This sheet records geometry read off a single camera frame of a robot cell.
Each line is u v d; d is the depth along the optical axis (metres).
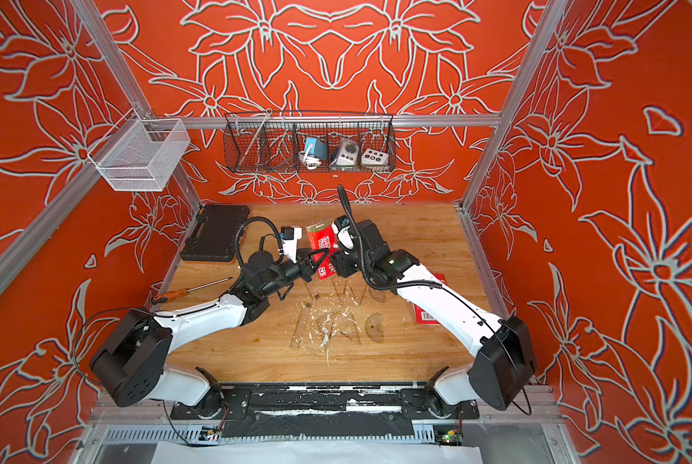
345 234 0.64
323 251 0.76
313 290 0.95
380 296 0.93
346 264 0.69
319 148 0.85
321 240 0.75
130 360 0.43
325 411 0.73
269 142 0.99
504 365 0.40
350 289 0.95
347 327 0.87
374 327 0.87
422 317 0.87
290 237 0.70
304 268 0.69
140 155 0.90
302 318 0.88
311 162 0.85
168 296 0.92
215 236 1.04
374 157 0.94
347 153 0.91
